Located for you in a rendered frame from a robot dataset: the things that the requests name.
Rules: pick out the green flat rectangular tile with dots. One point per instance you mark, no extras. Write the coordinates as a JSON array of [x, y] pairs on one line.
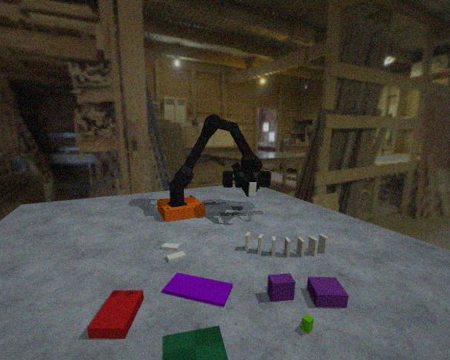
[[198, 344]]

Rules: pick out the small green block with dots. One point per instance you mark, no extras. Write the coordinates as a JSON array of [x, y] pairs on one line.
[[307, 324]]

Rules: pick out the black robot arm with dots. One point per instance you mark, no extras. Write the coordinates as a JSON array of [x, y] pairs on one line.
[[249, 161]]

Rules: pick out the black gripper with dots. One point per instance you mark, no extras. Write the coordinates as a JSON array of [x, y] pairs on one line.
[[242, 179]]

